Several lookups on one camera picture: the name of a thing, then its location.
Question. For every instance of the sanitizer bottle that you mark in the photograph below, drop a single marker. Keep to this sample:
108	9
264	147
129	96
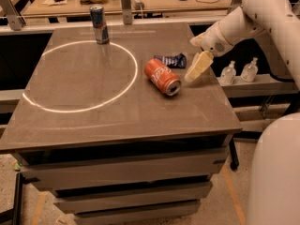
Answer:
249	71
228	74

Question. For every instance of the left metal bracket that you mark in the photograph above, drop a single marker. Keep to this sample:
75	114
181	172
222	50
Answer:
14	18

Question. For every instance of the grey drawer cabinet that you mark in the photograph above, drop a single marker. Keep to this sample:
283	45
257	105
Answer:
131	181

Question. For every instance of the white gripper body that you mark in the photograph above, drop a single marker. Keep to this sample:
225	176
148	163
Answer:
213	38

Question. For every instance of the blue rxbar wrapper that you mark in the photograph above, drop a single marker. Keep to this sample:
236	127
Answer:
178	61

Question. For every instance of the blue silver redbull can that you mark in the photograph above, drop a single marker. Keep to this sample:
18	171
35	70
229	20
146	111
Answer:
97	15

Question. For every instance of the orange soda can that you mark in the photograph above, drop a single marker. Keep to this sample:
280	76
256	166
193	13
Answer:
166	81

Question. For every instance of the left sanitizer bottle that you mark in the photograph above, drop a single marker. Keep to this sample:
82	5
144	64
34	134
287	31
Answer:
228	74

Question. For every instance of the right sanitizer bottle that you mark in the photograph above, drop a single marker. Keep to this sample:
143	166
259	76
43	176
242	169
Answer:
249	71

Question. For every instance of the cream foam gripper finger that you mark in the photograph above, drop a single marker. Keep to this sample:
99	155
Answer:
195	58
199	67

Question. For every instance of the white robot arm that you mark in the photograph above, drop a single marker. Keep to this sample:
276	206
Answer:
274	187

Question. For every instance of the middle metal bracket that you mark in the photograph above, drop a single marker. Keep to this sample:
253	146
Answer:
126	11

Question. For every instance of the white power strip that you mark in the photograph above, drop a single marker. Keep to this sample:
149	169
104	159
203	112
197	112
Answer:
137	4

